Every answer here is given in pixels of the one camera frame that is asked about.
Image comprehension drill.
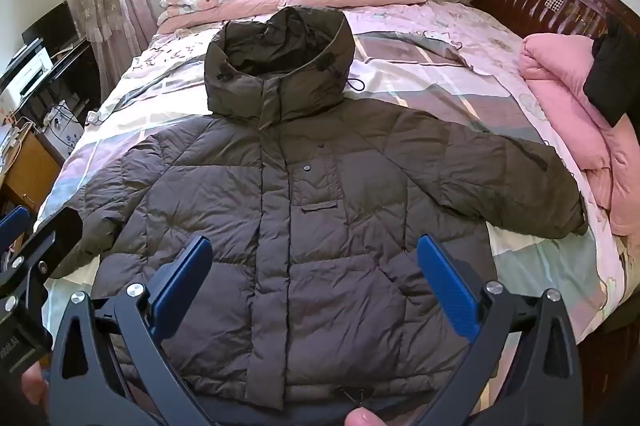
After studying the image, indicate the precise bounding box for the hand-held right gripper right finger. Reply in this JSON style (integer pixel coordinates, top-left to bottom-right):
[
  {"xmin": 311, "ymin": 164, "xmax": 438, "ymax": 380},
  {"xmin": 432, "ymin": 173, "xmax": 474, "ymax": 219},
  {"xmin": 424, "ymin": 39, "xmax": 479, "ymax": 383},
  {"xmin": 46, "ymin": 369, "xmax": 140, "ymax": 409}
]
[{"xmin": 416, "ymin": 233, "xmax": 588, "ymax": 426}]

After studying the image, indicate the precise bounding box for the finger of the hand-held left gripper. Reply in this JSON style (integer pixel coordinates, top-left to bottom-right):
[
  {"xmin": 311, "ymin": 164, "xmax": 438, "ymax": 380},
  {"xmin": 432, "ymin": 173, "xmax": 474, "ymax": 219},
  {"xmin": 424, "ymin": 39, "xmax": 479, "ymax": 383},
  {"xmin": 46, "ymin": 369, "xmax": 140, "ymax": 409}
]
[{"xmin": 0, "ymin": 205, "xmax": 63, "ymax": 307}]

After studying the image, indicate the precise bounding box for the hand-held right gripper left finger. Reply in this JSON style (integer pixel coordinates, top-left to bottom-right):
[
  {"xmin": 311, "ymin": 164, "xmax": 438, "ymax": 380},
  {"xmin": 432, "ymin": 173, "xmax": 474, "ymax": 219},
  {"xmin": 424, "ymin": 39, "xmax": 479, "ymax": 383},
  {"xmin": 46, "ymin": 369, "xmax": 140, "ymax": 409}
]
[{"xmin": 47, "ymin": 235, "xmax": 214, "ymax": 426}]

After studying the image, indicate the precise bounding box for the olive hooded puffer jacket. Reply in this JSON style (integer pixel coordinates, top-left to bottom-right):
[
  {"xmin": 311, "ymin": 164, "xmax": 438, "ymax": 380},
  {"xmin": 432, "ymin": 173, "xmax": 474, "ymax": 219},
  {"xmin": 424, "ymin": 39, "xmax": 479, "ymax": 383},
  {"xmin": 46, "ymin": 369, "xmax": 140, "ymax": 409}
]
[{"xmin": 50, "ymin": 4, "xmax": 590, "ymax": 407}]

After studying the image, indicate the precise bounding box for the person's left hand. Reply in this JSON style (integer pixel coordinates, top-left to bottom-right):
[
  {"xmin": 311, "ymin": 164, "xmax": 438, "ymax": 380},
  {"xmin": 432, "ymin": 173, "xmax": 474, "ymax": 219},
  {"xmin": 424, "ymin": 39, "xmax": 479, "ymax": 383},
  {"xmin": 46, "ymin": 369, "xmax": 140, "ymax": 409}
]
[{"xmin": 21, "ymin": 358, "xmax": 49, "ymax": 403}]

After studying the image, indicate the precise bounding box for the person's right hand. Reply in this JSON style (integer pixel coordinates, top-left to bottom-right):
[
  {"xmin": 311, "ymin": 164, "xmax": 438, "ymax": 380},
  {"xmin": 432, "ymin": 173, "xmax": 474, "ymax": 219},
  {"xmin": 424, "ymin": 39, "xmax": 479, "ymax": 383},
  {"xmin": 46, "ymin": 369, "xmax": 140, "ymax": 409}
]
[{"xmin": 346, "ymin": 408, "xmax": 387, "ymax": 426}]

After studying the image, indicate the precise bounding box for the wooden cabinet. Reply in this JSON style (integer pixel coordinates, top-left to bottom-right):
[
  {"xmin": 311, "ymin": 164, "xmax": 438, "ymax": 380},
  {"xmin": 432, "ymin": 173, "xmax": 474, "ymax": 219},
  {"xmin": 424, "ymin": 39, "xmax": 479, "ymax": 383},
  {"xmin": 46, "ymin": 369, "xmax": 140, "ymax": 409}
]
[{"xmin": 0, "ymin": 131, "xmax": 64, "ymax": 217}]

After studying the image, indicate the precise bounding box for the white patterned appliance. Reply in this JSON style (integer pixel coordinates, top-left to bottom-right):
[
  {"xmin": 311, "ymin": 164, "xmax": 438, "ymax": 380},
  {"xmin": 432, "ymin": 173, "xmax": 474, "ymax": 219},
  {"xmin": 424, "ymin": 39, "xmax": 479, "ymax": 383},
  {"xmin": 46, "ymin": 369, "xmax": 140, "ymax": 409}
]
[{"xmin": 42, "ymin": 102, "xmax": 87, "ymax": 157}]

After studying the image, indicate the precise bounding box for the person's dark clothing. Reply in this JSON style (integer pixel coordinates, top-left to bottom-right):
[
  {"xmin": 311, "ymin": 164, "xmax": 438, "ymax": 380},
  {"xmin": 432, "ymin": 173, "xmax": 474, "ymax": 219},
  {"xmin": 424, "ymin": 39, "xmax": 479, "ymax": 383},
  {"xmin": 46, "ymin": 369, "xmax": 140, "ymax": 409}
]
[{"xmin": 187, "ymin": 383, "xmax": 361, "ymax": 426}]

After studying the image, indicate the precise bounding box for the white printer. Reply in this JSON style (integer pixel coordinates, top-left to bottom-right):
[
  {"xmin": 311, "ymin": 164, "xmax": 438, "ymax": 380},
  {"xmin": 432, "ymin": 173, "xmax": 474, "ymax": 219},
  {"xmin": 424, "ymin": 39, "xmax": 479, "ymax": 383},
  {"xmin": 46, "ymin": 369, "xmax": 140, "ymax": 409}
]
[{"xmin": 0, "ymin": 46, "xmax": 54, "ymax": 100}]

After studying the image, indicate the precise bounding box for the dark media stand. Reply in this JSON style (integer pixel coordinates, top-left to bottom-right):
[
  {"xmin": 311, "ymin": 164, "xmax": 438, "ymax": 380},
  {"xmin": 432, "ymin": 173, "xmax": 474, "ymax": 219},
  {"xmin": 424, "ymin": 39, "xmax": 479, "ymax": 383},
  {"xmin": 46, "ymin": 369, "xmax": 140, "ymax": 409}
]
[{"xmin": 15, "ymin": 40, "xmax": 104, "ymax": 127}]

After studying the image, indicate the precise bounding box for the pink quilt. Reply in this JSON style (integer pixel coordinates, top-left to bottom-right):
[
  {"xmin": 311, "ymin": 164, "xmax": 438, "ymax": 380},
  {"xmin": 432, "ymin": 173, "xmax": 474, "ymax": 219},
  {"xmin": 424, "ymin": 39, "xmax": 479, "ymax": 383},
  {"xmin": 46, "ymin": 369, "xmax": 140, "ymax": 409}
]
[{"xmin": 517, "ymin": 33, "xmax": 640, "ymax": 237}]

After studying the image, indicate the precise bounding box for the black monitor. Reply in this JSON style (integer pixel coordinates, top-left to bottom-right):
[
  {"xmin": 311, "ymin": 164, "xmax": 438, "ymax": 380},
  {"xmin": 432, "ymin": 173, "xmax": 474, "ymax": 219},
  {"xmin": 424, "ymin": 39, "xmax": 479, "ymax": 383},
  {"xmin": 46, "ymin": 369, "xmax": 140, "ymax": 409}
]
[{"xmin": 21, "ymin": 0, "xmax": 81, "ymax": 56}]

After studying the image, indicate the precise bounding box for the pastel patchwork bed sheet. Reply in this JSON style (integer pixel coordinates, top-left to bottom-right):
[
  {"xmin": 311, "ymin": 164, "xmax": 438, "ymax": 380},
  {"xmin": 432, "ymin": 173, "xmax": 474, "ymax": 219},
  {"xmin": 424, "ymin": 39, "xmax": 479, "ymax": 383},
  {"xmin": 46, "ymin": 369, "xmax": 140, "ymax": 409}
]
[{"xmin": 37, "ymin": 0, "xmax": 632, "ymax": 343}]

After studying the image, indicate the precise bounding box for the black garment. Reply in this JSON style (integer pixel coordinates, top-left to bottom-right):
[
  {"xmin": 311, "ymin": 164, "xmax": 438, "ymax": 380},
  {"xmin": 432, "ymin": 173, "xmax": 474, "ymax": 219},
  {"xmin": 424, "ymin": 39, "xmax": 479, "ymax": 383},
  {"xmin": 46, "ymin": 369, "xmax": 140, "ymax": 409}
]
[{"xmin": 582, "ymin": 13, "xmax": 639, "ymax": 128}]

